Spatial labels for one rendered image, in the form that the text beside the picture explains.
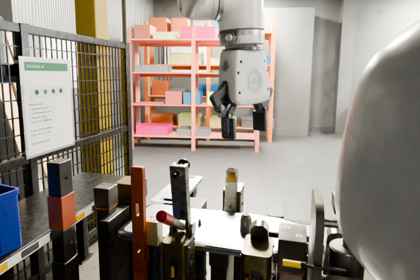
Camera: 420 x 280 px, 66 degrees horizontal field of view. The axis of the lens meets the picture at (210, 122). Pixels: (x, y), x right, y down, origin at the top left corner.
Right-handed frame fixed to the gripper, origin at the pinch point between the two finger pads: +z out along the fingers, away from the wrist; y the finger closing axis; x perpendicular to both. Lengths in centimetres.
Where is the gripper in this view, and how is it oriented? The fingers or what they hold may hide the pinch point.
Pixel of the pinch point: (245, 129)
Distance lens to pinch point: 63.1
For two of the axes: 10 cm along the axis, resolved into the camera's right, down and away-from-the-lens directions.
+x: -6.8, -0.8, 7.3
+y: 7.3, -1.5, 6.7
